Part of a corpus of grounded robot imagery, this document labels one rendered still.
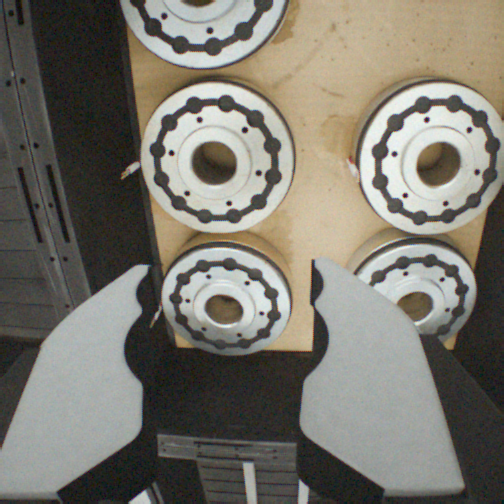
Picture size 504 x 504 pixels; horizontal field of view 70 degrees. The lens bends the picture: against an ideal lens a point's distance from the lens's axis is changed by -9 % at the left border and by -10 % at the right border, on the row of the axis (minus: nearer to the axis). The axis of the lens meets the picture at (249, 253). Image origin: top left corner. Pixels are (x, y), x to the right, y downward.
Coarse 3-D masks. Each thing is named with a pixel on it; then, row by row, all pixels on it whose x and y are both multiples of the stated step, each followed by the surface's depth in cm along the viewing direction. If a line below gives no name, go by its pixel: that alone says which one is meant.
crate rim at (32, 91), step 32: (32, 0) 16; (32, 32) 16; (32, 64) 17; (32, 96) 17; (32, 128) 18; (64, 192) 20; (64, 224) 22; (64, 256) 22; (224, 448) 28; (256, 448) 28; (288, 448) 28
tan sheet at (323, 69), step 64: (192, 0) 23; (320, 0) 23; (384, 0) 22; (448, 0) 22; (256, 64) 25; (320, 64) 25; (384, 64) 24; (448, 64) 24; (320, 128) 27; (320, 192) 29; (320, 256) 31
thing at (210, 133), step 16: (208, 128) 24; (224, 128) 24; (192, 144) 24; (224, 144) 24; (240, 144) 24; (192, 160) 25; (240, 160) 24; (192, 176) 25; (240, 176) 25; (208, 192) 26; (224, 192) 26
